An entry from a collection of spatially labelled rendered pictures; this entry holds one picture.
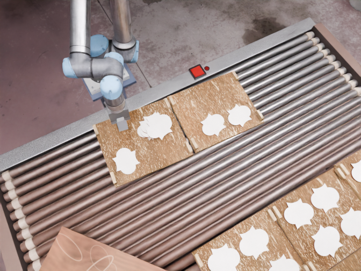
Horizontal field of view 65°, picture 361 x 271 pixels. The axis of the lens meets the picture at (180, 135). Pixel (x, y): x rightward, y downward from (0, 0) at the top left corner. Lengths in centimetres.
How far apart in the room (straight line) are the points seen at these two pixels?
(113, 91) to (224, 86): 76
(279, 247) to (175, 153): 64
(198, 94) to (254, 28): 180
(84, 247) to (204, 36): 236
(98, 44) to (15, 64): 171
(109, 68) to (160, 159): 53
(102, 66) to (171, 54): 182
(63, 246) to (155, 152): 57
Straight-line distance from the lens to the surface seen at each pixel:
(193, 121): 149
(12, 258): 148
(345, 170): 162
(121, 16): 138
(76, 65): 115
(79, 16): 121
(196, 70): 166
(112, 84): 105
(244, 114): 155
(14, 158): 162
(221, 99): 157
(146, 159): 141
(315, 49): 199
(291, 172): 154
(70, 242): 130
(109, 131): 149
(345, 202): 161
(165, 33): 307
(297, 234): 147
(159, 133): 141
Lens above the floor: 228
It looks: 68 degrees down
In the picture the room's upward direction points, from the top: 7 degrees clockwise
